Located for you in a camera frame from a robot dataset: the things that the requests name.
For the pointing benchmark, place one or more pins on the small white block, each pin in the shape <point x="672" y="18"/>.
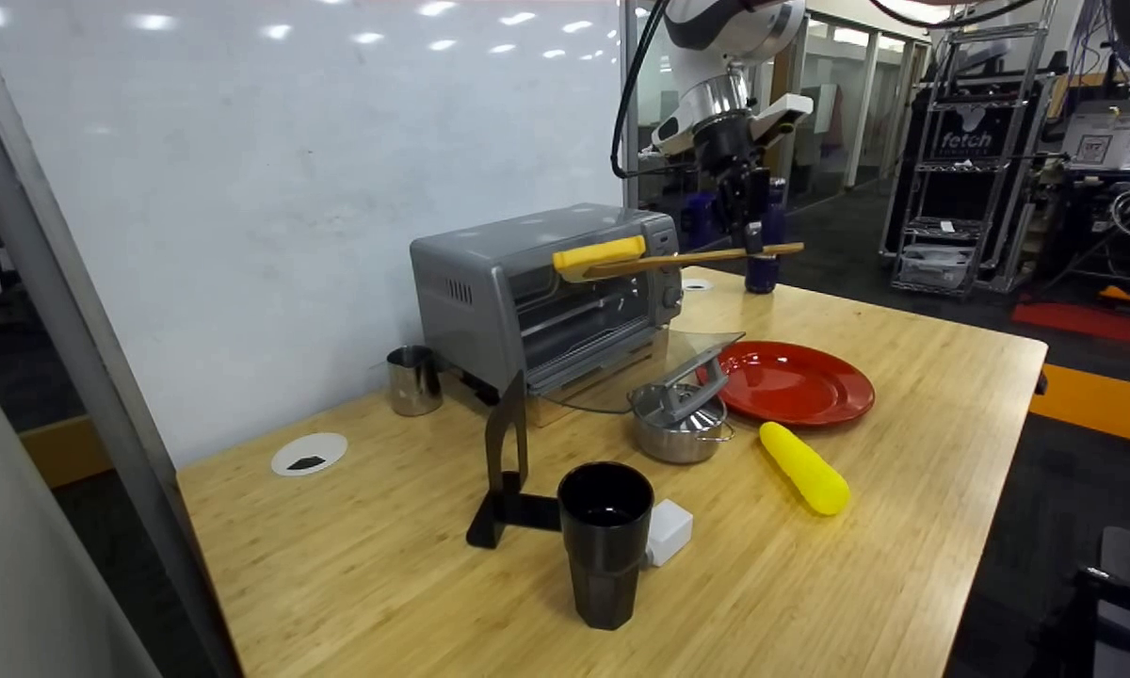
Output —
<point x="672" y="527"/>

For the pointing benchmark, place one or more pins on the wooden slotted spatula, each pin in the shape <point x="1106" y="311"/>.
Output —
<point x="689" y="260"/>

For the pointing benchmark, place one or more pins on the small steel cup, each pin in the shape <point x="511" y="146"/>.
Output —
<point x="417" y="380"/>

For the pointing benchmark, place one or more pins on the white bread slice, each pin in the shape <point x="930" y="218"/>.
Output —
<point x="601" y="252"/>

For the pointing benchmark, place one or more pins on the black plastic tumbler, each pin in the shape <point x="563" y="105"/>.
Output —
<point x="608" y="552"/>

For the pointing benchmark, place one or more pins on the small steel pot with lid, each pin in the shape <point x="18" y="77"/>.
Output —
<point x="672" y="444"/>

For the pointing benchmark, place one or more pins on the dark blue water bottle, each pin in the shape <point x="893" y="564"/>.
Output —
<point x="762" y="280"/>

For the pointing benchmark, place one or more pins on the framed whiteboard panel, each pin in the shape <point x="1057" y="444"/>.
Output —
<point x="212" y="188"/>

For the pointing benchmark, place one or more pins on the black metal bookend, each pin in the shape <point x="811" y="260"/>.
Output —
<point x="505" y="438"/>

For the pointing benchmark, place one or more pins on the silver toaster oven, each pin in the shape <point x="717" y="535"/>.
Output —
<point x="466" y="295"/>

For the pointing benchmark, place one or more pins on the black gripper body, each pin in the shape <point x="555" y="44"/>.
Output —
<point x="737" y="164"/>

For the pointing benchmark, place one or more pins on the yellow toy corn cob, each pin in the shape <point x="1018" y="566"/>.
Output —
<point x="806" y="473"/>

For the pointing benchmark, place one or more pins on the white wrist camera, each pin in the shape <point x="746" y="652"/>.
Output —
<point x="786" y="114"/>

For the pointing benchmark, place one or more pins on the metal shelving rack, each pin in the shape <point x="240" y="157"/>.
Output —
<point x="954" y="153"/>

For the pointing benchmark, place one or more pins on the red plate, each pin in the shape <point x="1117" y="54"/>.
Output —
<point x="797" y="380"/>

